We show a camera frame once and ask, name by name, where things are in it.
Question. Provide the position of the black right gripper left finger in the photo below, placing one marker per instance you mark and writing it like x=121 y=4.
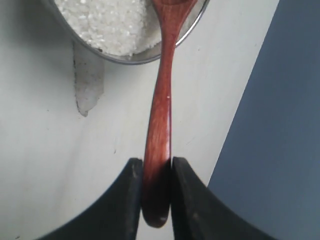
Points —
x=114 y=216

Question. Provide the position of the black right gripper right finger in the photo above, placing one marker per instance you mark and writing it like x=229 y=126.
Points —
x=197 y=214

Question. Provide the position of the red-brown wooden spoon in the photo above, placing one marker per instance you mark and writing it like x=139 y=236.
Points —
x=156 y=180

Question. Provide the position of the steel bowl of rice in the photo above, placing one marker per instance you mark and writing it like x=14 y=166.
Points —
x=129 y=32

